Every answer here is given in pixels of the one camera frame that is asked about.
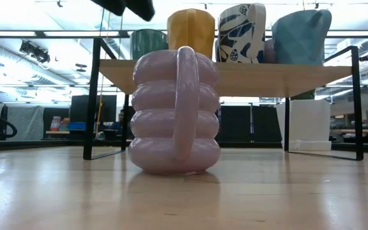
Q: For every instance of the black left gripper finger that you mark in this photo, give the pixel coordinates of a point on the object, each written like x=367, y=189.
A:
x=110, y=6
x=142, y=9

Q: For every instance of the teal mug white interior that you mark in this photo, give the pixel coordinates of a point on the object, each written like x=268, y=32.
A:
x=147, y=44

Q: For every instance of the yellow mug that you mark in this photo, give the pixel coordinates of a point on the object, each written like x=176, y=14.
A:
x=190, y=28

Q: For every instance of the white blue leaf-pattern mug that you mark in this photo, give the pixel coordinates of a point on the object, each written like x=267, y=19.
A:
x=235, y=32

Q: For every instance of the lavender ribbed mug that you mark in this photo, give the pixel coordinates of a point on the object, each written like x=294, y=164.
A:
x=268, y=52

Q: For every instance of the light blue faceted mug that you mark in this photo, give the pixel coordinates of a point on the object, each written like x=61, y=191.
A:
x=299, y=38

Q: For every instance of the black ceiling spotlight fixture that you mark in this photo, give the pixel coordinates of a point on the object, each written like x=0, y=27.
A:
x=35, y=52

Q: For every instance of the blue plastic bin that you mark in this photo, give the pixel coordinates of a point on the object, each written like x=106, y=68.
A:
x=77, y=126

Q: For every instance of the wooden shelf riser black legs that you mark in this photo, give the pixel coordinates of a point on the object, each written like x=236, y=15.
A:
x=267, y=80

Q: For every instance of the grey cloth panel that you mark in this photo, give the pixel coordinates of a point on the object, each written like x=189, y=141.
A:
x=26, y=123

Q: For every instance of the green cactus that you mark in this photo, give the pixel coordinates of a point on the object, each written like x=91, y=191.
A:
x=305, y=95

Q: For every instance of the white hexagonal plant pot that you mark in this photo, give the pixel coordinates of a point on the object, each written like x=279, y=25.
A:
x=308, y=124

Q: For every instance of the small black lamp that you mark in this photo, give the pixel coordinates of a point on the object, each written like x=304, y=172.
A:
x=366, y=57

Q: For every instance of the wooden table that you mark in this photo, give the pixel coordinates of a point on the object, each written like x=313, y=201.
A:
x=363, y=131

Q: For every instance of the black aluminium rig frame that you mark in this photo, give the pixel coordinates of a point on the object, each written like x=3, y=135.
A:
x=59, y=144

